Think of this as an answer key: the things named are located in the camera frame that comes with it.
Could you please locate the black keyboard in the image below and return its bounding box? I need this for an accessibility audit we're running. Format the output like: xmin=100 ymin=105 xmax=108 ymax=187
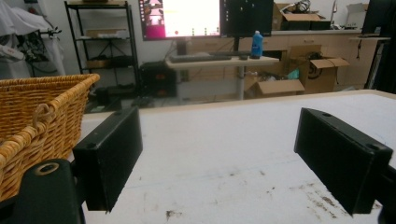
xmin=168 ymin=54 xmax=233 ymax=64

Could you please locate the blue plastic bottle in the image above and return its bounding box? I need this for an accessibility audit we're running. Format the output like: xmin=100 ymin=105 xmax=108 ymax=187
xmin=250 ymin=30 xmax=264 ymax=60

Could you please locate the cardboard box with cables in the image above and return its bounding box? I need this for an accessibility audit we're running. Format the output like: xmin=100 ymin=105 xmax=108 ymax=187
xmin=272 ymin=2 xmax=321 ymax=32

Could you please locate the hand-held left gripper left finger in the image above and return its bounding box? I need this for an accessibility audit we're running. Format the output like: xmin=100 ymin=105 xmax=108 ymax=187
xmin=72 ymin=105 xmax=144 ymax=215

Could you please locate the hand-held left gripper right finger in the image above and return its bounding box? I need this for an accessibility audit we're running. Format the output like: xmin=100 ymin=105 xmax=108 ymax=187
xmin=293 ymin=107 xmax=394 ymax=217

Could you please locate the low flat cardboard box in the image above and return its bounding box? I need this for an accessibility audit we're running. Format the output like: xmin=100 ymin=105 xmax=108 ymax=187
xmin=244 ymin=78 xmax=306 ymax=100

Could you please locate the woven wicker basket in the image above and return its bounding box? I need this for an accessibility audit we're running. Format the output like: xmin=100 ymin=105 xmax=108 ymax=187
xmin=0 ymin=73 xmax=101 ymax=203

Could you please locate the white covered equipment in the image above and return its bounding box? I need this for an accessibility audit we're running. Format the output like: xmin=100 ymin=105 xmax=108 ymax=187
xmin=0 ymin=0 xmax=66 ymax=80

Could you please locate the light wooden desk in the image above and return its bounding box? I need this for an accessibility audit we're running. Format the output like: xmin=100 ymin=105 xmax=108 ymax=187
xmin=164 ymin=55 xmax=280 ymax=101

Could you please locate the black computer tower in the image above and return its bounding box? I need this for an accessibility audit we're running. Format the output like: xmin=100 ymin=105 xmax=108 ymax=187
xmin=138 ymin=61 xmax=178 ymax=98

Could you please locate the open cardboard box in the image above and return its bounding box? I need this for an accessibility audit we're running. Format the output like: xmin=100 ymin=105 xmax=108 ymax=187
xmin=288 ymin=45 xmax=350 ymax=94

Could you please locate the dark computer monitor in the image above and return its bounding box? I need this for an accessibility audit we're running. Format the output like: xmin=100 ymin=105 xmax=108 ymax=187
xmin=219 ymin=0 xmax=275 ymax=38

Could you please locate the beige cabinet counter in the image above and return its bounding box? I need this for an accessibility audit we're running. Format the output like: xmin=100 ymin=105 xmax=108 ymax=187
xmin=239 ymin=29 xmax=379 ymax=91

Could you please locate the black metal shelf rack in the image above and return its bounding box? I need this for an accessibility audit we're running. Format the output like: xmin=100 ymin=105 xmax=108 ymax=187
xmin=64 ymin=0 xmax=140 ymax=91

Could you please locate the lit computer monitor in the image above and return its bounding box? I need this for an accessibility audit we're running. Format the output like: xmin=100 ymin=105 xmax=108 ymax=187
xmin=138 ymin=0 xmax=222 ymax=41

